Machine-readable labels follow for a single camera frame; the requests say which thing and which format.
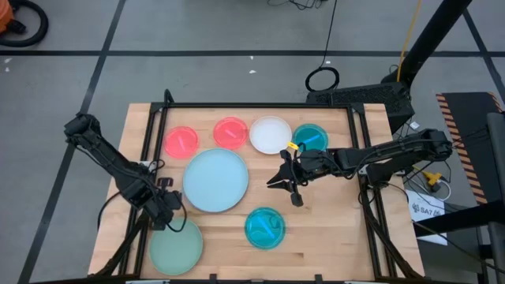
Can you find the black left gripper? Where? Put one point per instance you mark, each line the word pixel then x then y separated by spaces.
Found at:
pixel 154 203

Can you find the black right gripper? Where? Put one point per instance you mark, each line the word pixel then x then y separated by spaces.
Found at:
pixel 315 165

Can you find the large light blue plastic plate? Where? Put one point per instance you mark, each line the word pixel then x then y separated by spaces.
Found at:
pixel 215 179

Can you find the small red plastic plate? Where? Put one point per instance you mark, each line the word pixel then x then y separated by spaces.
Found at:
pixel 230 133
pixel 181 142

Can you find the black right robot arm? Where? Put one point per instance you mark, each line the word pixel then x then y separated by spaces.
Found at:
pixel 394 152

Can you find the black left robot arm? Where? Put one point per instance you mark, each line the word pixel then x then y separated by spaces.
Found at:
pixel 106 154

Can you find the teal divided bowl bottom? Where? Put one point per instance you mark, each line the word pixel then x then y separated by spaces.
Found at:
pixel 272 221

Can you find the large mint green plastic plate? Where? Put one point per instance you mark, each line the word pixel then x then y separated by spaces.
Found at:
pixel 175 252

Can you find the yellow tag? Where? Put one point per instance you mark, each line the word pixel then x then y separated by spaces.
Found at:
pixel 292 145

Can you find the small teal plastic plate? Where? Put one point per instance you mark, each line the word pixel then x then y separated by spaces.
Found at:
pixel 311 136

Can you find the small white plastic plate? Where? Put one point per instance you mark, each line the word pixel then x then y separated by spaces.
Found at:
pixel 270 135

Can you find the white paper sign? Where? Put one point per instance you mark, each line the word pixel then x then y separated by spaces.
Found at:
pixel 424 209

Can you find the black stand leg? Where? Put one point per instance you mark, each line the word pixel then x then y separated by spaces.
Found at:
pixel 453 221

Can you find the black platform with hazard stripes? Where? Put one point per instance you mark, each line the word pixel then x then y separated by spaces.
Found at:
pixel 469 114

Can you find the dark grey column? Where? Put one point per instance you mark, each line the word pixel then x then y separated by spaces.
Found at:
pixel 496 177

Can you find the black stand pole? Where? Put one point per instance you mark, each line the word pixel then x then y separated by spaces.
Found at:
pixel 434 35

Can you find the black table frame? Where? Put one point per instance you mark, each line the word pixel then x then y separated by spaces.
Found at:
pixel 256 105

